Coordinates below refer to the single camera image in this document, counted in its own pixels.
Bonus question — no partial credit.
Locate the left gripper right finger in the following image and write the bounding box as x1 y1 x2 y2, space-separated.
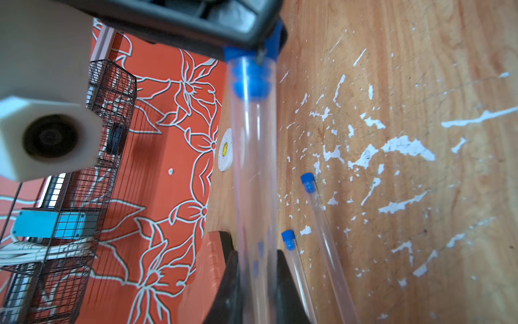
275 250 310 324

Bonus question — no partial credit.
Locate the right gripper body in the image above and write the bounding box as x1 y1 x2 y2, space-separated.
66 1 283 61

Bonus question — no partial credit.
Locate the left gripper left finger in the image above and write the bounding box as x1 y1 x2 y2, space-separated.
203 251 243 324

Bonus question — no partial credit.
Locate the clear test tube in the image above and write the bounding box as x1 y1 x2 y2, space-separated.
229 70 277 323
286 243 318 323
306 186 360 323

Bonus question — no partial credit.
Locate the blue stopper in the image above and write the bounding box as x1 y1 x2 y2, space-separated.
281 229 296 251
300 172 317 194
224 20 287 101

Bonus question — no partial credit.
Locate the orange plastic tool case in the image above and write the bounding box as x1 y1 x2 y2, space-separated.
178 231 234 323

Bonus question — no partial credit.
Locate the white tape roll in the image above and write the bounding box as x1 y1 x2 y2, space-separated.
218 128 233 172

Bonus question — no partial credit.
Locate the small black device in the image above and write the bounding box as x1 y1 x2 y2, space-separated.
106 123 128 155

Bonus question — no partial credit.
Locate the light blue box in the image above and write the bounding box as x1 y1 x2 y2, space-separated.
13 209 92 240

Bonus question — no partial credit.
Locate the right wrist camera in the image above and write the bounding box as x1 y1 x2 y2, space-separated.
1 1 103 182

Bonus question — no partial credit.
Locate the black wire basket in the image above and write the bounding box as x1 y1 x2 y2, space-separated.
1 59 136 323

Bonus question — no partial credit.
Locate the white cable bundle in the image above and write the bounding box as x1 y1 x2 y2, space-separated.
0 237 94 268

